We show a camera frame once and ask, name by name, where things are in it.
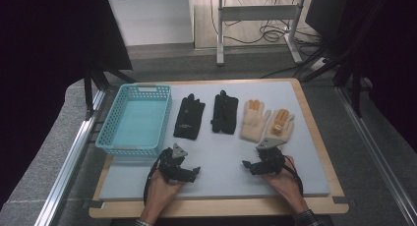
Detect black floor cables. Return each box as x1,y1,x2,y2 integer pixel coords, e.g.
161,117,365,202
209,0,324,47

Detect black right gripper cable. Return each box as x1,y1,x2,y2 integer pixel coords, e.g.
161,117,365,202
282,156,305,198

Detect person's right hand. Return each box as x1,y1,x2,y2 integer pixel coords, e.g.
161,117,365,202
262,155,310,214

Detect black tripod stand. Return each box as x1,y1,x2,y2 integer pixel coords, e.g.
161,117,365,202
300,0,392,119
83,64,138,120

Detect light blue plastic basket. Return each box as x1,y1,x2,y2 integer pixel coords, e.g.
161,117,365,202
94,84,173,159

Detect black glove with white label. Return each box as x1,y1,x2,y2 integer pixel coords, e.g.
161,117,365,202
172,92,207,141

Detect white metal desk frame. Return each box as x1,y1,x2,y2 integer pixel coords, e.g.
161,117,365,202
215,0,305,67

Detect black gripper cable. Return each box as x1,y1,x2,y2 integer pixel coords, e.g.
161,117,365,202
282,156,305,198
143,148,173,208

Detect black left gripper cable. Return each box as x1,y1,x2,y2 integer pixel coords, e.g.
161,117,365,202
143,148,173,208

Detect person's left hand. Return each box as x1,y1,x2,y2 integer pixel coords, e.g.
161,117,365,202
141,169,186,221

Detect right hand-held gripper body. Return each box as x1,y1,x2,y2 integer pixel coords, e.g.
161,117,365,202
250,137,287,177

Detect black curtain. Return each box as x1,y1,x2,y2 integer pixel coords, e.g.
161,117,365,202
337,0,417,152
0,0,134,209

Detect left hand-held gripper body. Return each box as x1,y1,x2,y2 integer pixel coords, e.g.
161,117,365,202
157,142,195,184

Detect beige knitted glove yellow fingers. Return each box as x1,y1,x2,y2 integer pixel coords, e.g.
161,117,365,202
265,108,296,145
239,98,272,144

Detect black glove with strap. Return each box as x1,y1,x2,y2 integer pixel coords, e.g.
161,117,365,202
210,89,240,136

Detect aluminium rail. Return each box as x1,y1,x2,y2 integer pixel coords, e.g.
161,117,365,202
33,87,108,226
336,86,417,222

